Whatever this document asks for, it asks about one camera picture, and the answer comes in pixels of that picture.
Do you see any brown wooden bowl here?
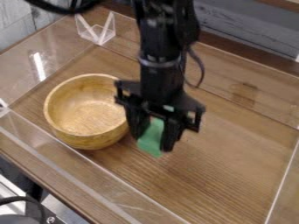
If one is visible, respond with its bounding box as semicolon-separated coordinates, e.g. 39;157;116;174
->
43;73;128;151

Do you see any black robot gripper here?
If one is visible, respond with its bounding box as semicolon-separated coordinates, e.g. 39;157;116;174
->
115;57;206;152

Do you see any clear acrylic corner bracket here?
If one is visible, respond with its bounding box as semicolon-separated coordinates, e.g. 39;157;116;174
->
75;12;116;46

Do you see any green rectangular block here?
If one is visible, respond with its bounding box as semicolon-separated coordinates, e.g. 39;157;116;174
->
136;114;164;158

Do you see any black cable bottom left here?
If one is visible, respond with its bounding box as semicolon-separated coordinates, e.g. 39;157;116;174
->
0;195;48;224

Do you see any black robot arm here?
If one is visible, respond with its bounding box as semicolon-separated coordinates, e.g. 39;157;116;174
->
115;0;206;152

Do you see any clear acrylic front wall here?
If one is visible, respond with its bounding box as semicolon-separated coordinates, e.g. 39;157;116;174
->
0;108;191;224

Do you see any black metal table bracket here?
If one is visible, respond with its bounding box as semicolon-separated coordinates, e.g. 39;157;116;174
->
24;195;67;224

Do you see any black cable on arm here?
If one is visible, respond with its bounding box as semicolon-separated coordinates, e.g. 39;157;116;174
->
182;46;207;89

